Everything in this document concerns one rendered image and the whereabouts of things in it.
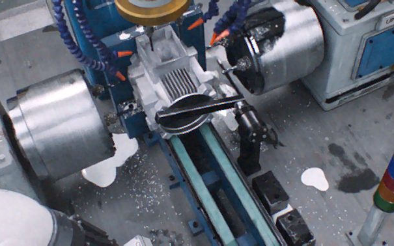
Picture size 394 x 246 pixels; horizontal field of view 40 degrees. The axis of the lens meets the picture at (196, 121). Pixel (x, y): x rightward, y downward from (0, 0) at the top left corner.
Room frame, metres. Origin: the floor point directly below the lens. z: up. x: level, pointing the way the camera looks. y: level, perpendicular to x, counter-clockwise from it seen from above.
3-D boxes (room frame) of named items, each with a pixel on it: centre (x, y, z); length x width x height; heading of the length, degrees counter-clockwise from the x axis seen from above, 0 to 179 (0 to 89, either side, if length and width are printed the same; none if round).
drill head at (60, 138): (0.79, 0.39, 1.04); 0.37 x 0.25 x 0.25; 111
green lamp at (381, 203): (0.52, -0.41, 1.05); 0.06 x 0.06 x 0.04
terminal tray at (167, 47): (0.96, 0.07, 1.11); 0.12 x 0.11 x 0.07; 20
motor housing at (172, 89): (0.92, 0.06, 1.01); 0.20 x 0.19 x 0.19; 20
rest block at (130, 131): (0.95, 0.19, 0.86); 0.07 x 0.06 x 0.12; 111
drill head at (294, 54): (1.04, -0.25, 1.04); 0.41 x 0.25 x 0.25; 111
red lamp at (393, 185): (0.52, -0.41, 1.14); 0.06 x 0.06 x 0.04
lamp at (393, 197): (0.52, -0.41, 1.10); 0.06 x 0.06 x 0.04
